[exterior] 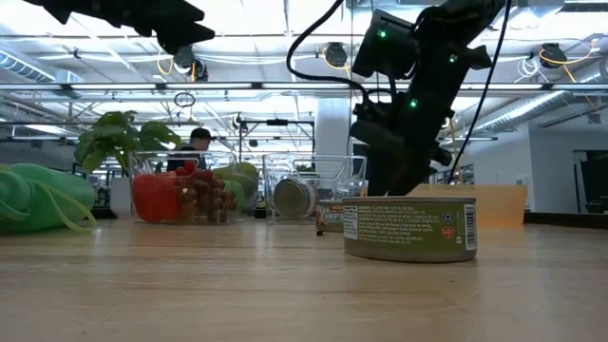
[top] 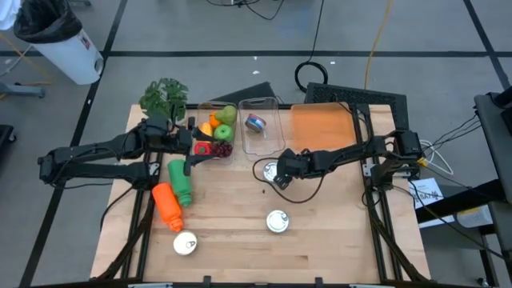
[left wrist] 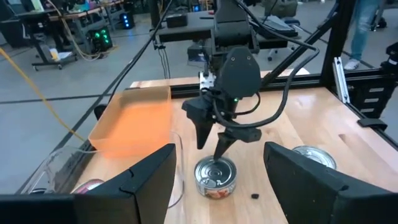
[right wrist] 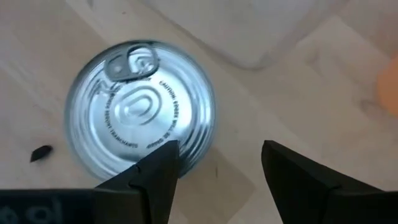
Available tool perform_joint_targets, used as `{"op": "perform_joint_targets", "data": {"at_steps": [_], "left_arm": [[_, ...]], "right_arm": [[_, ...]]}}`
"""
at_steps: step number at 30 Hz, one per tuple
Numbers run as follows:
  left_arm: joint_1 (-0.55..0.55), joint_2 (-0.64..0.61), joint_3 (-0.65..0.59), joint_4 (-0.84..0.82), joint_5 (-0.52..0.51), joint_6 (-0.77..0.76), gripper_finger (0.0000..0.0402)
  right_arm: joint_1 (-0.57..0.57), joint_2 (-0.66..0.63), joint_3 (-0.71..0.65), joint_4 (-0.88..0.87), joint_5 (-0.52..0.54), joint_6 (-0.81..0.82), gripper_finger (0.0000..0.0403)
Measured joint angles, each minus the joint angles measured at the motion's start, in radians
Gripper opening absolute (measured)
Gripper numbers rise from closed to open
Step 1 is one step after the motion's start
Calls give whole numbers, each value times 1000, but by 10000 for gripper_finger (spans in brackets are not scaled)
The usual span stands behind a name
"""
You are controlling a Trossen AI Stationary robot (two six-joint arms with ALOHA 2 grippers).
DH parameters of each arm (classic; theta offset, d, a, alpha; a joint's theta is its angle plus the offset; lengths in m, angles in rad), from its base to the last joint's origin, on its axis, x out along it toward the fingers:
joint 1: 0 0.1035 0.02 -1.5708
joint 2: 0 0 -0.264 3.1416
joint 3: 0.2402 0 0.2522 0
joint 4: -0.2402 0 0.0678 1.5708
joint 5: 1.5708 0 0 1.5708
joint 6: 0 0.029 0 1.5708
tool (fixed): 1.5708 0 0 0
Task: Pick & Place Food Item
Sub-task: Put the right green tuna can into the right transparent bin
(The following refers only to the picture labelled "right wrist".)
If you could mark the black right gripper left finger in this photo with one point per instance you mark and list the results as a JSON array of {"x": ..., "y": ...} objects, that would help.
[{"x": 155, "y": 186}]

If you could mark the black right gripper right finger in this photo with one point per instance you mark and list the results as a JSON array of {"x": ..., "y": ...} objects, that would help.
[{"x": 320, "y": 202}]

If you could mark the green label tin can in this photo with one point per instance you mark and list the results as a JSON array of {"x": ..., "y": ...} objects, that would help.
[{"x": 136, "y": 109}]

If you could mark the small dark stem piece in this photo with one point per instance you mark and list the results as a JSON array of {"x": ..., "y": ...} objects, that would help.
[{"x": 41, "y": 153}]

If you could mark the orange plastic bin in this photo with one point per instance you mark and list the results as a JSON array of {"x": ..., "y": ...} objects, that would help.
[{"x": 390, "y": 87}]

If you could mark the clear plastic bin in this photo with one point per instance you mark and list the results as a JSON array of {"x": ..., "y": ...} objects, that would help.
[{"x": 248, "y": 31}]

